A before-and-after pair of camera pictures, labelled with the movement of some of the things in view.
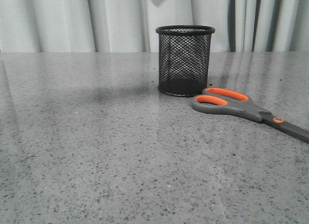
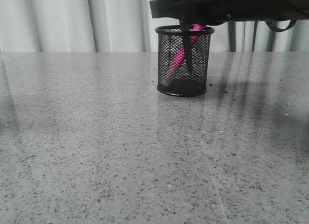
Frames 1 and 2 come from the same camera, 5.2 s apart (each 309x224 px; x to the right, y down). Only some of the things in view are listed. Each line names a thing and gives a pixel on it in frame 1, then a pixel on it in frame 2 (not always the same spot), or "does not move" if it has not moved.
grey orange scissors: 221,101 → 186,27
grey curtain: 114,22 does not move
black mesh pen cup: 184,59 does not move
